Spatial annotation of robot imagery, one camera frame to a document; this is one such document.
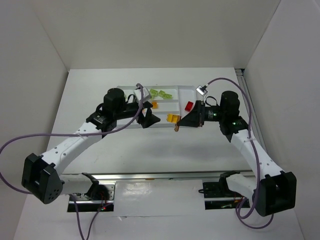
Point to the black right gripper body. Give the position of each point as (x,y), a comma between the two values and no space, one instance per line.
(200,115)

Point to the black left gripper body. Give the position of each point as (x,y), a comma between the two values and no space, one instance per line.
(144,114)

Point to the red lego brick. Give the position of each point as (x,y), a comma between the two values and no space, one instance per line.
(189,106)

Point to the yellow lego brick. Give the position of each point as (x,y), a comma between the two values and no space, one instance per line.
(173,118)

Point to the brown 2x2 lego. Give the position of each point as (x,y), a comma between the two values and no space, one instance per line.
(176,127)

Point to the pale green lego end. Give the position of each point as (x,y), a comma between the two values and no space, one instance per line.
(154,93)

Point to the pale green sloped lego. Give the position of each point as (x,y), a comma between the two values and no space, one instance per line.
(167,96)

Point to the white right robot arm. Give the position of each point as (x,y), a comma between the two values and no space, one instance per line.
(274,190)

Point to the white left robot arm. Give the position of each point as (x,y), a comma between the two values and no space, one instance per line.
(43,174)

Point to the white compartment sorting tray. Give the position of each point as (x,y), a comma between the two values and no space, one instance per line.
(181,95)

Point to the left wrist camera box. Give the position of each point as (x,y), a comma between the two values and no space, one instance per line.
(142,95)

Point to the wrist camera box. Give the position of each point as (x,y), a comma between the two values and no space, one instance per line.
(202,90)
(142,95)

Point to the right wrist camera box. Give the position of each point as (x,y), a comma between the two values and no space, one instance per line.
(202,90)

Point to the aluminium front rail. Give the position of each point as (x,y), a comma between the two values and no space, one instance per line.
(104,178)

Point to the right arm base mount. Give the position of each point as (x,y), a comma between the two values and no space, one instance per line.
(216,199)

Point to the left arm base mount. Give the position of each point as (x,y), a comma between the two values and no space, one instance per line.
(103,198)

